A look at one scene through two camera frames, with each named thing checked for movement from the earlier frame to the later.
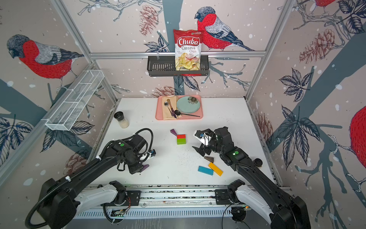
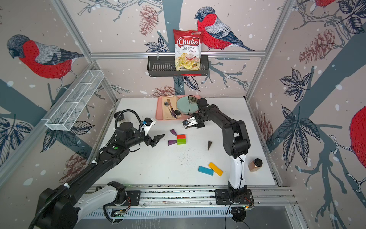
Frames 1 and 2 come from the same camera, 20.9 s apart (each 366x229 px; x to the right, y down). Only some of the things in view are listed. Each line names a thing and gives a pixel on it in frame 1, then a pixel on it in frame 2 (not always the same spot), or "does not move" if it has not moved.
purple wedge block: x=173 y=131 does not move
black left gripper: x=137 y=169 to x=154 y=141
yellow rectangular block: x=216 y=169 does not move
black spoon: x=177 y=112 does not move
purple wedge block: x=145 y=167 to x=170 y=142
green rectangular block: x=181 y=141 does not move
